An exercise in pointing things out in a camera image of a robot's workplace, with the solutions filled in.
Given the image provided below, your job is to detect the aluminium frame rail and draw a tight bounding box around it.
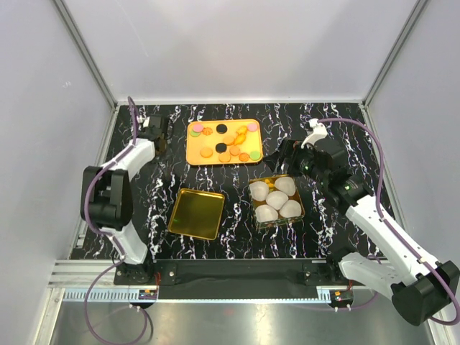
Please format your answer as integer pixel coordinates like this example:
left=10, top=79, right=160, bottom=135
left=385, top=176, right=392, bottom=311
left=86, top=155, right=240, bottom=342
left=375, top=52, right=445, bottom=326
left=63, top=286, right=348, bottom=304

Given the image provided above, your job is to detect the orange swirl cookie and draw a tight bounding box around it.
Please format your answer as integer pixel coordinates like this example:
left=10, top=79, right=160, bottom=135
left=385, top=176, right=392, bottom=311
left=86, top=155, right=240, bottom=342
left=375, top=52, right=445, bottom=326
left=239, top=152, right=249, bottom=162
left=201, top=127, right=213, bottom=136

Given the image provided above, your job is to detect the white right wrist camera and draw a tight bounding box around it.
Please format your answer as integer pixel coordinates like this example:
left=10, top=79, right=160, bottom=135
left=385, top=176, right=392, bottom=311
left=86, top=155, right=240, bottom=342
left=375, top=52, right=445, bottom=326
left=300, top=119, right=328, bottom=149

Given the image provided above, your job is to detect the electronics board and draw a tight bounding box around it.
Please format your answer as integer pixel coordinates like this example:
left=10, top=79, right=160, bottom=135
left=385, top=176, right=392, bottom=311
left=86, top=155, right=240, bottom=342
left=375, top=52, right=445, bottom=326
left=332, top=290, right=354, bottom=305
left=138, top=289, right=158, bottom=300

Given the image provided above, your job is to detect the orange swirl cookie left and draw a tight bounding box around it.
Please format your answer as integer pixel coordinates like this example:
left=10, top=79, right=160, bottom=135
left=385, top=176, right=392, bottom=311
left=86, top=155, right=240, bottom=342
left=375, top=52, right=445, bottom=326
left=201, top=127, right=213, bottom=136

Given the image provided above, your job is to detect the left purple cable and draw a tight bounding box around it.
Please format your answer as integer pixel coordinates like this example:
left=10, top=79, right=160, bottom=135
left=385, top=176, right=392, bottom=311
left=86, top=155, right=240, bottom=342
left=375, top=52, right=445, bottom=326
left=83, top=95, right=154, bottom=342

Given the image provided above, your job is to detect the white paper cup front left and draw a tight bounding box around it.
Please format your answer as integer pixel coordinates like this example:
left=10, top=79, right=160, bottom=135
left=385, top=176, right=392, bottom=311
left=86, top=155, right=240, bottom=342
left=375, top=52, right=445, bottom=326
left=255, top=204, right=278, bottom=223

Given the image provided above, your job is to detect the pink round cookie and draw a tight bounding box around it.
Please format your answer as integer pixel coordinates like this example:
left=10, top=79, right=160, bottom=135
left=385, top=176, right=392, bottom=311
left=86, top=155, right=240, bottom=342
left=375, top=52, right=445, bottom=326
left=193, top=124, right=203, bottom=132
left=247, top=123, right=258, bottom=132

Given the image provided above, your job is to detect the pink round cookie right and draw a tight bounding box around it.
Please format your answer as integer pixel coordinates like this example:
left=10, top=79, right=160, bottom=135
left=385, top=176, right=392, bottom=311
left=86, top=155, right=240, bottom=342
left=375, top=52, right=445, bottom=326
left=247, top=123, right=258, bottom=132

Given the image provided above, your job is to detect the left electronics board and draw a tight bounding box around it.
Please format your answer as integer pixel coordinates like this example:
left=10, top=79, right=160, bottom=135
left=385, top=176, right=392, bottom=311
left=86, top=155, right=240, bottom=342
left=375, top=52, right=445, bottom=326
left=138, top=289, right=158, bottom=300

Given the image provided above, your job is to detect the white paper cup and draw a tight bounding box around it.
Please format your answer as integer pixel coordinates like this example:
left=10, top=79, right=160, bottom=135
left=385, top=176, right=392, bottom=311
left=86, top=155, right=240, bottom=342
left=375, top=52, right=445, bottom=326
left=249, top=180, right=270, bottom=202
left=265, top=190, right=289, bottom=211
left=279, top=200, right=303, bottom=219
left=274, top=176, right=296, bottom=196
left=255, top=204, right=278, bottom=223

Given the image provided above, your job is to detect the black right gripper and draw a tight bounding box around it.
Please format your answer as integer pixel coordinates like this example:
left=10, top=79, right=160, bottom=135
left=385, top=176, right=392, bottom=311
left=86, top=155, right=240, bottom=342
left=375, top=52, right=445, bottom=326
left=262, top=138, right=328, bottom=187

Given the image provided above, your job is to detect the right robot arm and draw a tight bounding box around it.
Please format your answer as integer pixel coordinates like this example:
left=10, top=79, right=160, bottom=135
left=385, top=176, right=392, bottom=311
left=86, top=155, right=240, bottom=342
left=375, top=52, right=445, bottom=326
left=263, top=139, right=459, bottom=326

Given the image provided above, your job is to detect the upper fish shaped cookie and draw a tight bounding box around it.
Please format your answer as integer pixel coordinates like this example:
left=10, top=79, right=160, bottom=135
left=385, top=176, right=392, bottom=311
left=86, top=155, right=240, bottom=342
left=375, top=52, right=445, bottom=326
left=236, top=126, right=248, bottom=134

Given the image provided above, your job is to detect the orange swirl cookie right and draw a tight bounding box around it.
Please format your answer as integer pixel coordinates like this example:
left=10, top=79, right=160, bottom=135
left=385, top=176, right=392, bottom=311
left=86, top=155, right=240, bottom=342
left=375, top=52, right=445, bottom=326
left=239, top=152, right=249, bottom=162

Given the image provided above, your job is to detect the yellow dotted round cookie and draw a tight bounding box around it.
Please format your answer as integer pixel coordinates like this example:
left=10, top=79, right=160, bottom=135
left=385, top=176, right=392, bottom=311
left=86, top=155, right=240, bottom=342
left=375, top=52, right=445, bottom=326
left=200, top=147, right=213, bottom=158

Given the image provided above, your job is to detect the gold tin lid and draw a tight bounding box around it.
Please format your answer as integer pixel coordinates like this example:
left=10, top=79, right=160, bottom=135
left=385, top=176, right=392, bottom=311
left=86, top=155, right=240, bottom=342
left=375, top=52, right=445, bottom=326
left=167, top=188, right=225, bottom=240

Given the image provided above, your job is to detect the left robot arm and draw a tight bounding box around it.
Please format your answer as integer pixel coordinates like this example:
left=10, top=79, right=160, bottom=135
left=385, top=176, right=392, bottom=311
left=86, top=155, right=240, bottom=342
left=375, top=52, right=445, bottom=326
left=80, top=115, right=170, bottom=285

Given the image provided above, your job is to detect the black sandwich cookie on tray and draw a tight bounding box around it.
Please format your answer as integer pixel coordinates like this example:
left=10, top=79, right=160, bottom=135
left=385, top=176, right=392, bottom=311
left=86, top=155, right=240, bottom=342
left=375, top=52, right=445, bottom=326
left=216, top=124, right=227, bottom=134

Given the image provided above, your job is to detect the yellow plastic tray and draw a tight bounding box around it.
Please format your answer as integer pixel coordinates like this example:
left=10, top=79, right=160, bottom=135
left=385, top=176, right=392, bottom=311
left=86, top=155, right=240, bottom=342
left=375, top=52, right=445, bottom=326
left=185, top=119, right=264, bottom=166

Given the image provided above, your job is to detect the white paper cup centre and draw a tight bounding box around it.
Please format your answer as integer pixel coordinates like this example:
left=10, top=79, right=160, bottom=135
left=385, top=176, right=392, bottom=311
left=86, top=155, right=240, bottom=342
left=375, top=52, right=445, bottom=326
left=265, top=190, right=289, bottom=211

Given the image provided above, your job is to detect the right electronics board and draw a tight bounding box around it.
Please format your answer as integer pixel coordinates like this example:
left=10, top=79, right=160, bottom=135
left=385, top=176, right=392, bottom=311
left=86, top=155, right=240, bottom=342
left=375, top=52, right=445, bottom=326
left=332, top=290, right=354, bottom=305

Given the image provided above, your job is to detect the white paper cup back right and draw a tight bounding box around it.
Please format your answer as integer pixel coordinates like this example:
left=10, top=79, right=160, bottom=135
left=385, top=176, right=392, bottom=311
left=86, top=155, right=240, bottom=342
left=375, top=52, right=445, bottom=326
left=274, top=176, right=296, bottom=196

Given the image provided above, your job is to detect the green round cookie right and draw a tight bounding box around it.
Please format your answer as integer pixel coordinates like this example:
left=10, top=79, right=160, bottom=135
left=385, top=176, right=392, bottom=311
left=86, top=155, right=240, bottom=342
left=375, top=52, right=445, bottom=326
left=249, top=151, right=261, bottom=161

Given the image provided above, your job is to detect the black sandwich cookie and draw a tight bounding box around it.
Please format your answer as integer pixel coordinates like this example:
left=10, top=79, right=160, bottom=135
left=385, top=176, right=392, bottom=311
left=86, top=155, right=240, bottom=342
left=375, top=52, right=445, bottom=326
left=216, top=124, right=227, bottom=134
left=215, top=143, right=227, bottom=153

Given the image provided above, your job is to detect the gold cookie tin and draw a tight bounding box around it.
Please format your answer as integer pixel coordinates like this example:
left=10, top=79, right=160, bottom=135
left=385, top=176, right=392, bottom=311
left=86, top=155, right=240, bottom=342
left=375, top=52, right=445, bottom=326
left=249, top=175, right=305, bottom=230

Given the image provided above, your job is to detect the lower fish shaped cookie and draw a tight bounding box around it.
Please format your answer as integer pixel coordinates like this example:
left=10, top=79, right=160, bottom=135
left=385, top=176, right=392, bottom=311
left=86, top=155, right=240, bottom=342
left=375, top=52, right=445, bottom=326
left=233, top=133, right=247, bottom=145

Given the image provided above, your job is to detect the fish shaped cookie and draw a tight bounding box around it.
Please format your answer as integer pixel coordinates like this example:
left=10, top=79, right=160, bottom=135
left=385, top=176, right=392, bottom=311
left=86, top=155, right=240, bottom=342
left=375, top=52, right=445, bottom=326
left=236, top=126, right=248, bottom=134
left=233, top=133, right=247, bottom=145

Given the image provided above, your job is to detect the white paper cup back left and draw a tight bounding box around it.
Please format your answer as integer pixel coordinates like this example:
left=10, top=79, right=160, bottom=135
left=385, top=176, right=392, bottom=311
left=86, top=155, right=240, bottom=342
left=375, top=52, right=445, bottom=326
left=249, top=180, right=270, bottom=202

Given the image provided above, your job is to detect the pink round cookie left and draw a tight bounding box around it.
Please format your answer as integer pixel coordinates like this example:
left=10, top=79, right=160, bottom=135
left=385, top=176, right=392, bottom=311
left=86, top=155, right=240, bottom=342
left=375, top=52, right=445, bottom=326
left=193, top=124, right=203, bottom=132

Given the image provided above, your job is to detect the white paper cup front right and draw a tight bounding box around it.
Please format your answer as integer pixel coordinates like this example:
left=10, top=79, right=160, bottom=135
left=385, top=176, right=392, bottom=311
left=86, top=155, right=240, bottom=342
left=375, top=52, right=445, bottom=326
left=279, top=200, right=303, bottom=219

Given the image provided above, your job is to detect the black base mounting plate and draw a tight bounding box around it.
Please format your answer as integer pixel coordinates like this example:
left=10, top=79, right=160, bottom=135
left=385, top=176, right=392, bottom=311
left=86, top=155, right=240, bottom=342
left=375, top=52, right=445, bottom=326
left=114, top=258, right=349, bottom=286

